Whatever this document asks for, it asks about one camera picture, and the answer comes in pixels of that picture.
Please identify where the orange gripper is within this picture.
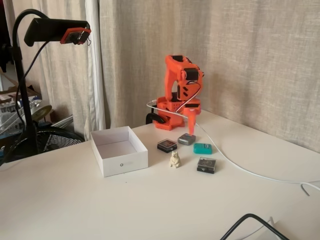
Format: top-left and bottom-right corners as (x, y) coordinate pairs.
(183, 103), (202, 137)

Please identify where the teal green box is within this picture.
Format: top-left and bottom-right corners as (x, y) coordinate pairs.
(192, 142), (215, 155)

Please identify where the white cardboard bin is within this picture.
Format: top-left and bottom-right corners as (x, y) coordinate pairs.
(89, 125), (149, 178)

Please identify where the grey small case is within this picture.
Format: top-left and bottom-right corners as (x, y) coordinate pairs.
(177, 132), (197, 146)

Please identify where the black box red lid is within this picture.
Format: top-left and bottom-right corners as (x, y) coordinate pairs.
(157, 139), (175, 151)

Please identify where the cream bear figurine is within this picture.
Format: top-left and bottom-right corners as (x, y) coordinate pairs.
(168, 150), (183, 169)

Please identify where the black table clamp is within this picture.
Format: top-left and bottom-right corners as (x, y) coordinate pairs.
(145, 112), (166, 125)

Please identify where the black box clear lid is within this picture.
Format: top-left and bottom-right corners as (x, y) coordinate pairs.
(196, 156), (217, 175)

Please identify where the beige wide curtain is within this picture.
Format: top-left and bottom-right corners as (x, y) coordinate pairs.
(99, 0), (320, 154)

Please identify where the black floor fan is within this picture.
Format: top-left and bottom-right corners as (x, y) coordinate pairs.
(34, 126), (86, 153)

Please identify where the silver desk lamp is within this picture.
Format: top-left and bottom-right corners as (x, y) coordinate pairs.
(29, 99), (53, 120)

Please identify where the brown cardboard box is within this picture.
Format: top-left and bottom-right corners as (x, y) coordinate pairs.
(0, 84), (43, 106)

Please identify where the black phone holder bar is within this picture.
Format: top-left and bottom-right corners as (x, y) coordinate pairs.
(23, 17), (91, 47)

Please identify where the black gooseneck stand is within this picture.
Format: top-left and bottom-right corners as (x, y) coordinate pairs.
(11, 9), (51, 155)

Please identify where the robot servo wire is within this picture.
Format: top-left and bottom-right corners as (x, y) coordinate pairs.
(174, 81), (203, 113)

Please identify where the long white cable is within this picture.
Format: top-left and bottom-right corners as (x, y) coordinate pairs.
(146, 99), (320, 185)

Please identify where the thick black cable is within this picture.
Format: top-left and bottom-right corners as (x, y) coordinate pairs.
(219, 213), (291, 240)

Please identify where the short white cable end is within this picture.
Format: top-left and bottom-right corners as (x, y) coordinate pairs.
(300, 183), (320, 197)

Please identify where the overhead camera on black stand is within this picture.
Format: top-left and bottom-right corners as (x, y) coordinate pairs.
(3, 0), (106, 141)

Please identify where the orange camera module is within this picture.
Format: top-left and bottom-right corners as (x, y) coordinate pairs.
(59, 28), (92, 46)

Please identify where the black camera cable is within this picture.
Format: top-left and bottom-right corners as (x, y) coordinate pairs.
(0, 39), (50, 167)

